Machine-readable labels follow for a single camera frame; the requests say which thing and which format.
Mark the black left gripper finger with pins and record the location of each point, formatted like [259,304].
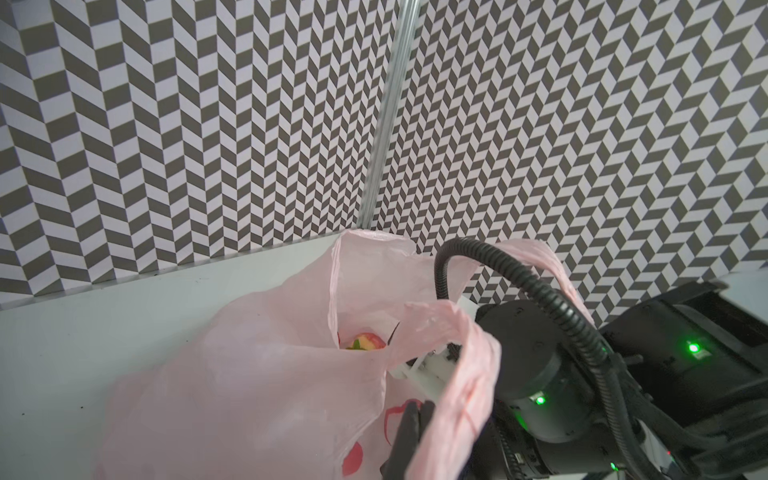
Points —
[414,421]

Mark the pink plastic bag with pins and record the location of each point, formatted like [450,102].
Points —
[269,390]

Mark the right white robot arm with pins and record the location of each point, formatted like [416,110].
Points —
[674,388]

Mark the fake fruits in bag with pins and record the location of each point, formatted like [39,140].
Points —
[366,342]

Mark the aluminium corner post right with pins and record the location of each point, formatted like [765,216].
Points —
[407,22]

